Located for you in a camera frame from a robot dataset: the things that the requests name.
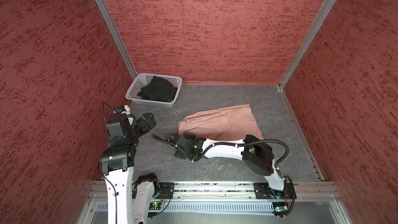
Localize black shorts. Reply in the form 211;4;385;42
137;76;178;102

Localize left corner aluminium post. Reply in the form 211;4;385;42
95;0;137;79

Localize corner aluminium post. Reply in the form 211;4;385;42
95;0;137;79
278;0;336;91

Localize aluminium mounting rail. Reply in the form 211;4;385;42
88;180;340;202

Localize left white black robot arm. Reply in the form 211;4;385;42
99;111;159;224

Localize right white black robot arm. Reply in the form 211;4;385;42
158;132;295;200

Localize right green circuit board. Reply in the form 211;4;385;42
272;202;289;216

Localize right corner aluminium post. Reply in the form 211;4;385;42
278;0;336;91

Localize pink shorts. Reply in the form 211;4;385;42
178;104;263;142

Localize green circuit board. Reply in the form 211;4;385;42
149;202;162;211
272;202;289;216

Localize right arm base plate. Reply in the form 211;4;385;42
254;181;296;200

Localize white plastic basket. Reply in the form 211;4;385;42
125;73;182;108

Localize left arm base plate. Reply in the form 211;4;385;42
152;182;175;200

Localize left green circuit board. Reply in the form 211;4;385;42
149;202;162;211

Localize white slotted cable duct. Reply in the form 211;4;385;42
94;201;290;216

